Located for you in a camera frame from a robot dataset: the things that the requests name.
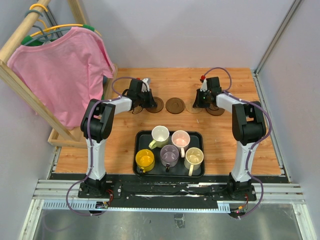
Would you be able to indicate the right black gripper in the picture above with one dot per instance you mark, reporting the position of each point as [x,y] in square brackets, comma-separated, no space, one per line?
[198,104]

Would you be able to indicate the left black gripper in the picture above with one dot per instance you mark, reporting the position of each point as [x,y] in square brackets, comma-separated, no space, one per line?
[151,103]

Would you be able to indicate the brown wooden coaster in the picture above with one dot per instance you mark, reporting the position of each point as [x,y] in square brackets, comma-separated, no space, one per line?
[175,105]
[214,110]
[158,108]

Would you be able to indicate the woven rattan coaster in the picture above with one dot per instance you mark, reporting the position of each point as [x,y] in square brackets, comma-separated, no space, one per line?
[189,107]

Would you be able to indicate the cream mug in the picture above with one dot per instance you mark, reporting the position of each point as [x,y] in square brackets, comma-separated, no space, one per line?
[193,159]

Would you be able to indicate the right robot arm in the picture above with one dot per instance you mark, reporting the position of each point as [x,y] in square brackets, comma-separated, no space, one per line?
[247,123]

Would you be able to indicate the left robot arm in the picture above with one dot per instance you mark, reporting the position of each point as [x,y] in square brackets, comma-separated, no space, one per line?
[98,119]

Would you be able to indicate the pink mug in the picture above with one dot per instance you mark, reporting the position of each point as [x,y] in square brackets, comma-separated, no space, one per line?
[181,140]

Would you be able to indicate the purple mug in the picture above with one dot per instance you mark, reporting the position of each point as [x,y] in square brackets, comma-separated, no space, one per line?
[169,156]

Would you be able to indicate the yellow mug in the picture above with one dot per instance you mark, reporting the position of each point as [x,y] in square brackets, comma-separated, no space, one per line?
[145,160]

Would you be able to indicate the black plastic tray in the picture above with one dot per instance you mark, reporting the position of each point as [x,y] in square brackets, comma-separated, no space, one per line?
[142,140]

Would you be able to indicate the pink t-shirt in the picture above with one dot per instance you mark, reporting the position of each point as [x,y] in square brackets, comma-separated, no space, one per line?
[66,73]

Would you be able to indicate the wooden clothes rack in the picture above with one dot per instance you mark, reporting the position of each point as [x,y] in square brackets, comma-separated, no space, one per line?
[17,85]

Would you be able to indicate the grey clothes hanger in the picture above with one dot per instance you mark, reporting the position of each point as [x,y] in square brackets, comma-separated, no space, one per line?
[45,36]

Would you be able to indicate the yellow green clothes hanger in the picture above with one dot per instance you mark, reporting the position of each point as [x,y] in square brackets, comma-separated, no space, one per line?
[79,16]

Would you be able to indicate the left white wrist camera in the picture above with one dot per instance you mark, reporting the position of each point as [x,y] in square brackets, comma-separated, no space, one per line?
[146,85]

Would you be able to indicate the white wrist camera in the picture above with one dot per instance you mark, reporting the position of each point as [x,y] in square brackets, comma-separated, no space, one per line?
[204,86]
[146,85]

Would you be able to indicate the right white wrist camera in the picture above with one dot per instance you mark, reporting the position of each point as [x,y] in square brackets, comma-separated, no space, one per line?
[204,86]

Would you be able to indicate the white mug green handle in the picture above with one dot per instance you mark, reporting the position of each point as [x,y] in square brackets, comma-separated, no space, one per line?
[160,137]

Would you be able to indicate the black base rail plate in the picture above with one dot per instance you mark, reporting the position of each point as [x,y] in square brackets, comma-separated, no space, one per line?
[167,192]

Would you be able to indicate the aluminium frame post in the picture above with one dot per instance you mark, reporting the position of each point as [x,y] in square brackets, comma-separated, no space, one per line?
[278,34]

